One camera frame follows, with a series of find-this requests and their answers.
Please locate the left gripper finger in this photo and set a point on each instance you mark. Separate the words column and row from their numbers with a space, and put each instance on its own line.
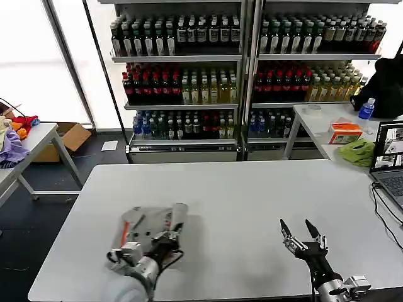
column 162, row 236
column 177, row 232

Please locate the black bag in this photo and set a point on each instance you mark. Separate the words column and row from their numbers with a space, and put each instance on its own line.
column 382, row 88

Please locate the purple cloth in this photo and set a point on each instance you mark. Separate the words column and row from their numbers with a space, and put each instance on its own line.
column 12, row 148

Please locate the grey laptop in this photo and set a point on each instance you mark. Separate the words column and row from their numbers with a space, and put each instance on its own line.
column 388, row 157

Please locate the pale yellow cloth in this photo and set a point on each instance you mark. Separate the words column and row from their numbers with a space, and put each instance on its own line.
column 3, row 132

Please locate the blue water bottle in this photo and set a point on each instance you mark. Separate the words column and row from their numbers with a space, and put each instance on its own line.
column 366, row 108

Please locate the grey shirt with colourful print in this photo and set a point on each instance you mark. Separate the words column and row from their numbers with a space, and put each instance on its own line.
column 148, row 223

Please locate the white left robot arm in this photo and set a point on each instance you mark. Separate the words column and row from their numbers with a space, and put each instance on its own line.
column 132, row 280

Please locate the clear tape roll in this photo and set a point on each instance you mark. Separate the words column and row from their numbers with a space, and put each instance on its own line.
column 313, row 108

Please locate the grey window frame post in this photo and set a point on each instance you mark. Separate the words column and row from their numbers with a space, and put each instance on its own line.
column 69, row 63

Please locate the thin black pole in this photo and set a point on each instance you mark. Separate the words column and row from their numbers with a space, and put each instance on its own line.
column 107, row 81

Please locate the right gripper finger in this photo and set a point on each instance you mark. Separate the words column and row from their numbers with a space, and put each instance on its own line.
column 288, row 234
column 315, row 234

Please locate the bottle shelf with wide frame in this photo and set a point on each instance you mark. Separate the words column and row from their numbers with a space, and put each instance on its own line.
column 315, row 78

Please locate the white desk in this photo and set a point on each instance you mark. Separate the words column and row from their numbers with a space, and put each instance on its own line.
column 327, row 122

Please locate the orange tissue box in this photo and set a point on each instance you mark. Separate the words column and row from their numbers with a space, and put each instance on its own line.
column 344, row 132

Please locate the white side table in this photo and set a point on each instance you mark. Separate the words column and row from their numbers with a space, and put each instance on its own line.
column 41, row 138

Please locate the red cloth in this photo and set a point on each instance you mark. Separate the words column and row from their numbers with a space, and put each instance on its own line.
column 26, row 121

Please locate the cardboard box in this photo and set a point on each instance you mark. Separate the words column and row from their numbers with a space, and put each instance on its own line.
column 70, row 136

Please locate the white flat sheet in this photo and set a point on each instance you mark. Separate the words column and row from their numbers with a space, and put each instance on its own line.
column 110, row 145

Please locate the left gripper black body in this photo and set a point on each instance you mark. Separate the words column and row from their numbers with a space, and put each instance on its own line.
column 164, row 253

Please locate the green cloth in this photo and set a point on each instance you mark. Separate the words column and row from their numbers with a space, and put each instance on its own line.
column 357, row 152

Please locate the orange cloth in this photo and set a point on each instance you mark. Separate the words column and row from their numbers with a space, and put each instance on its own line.
column 22, row 132

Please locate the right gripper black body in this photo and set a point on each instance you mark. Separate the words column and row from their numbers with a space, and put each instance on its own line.
column 313, row 256

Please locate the bottle shelf with narrow frame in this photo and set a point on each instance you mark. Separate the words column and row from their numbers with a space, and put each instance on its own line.
column 179, row 85

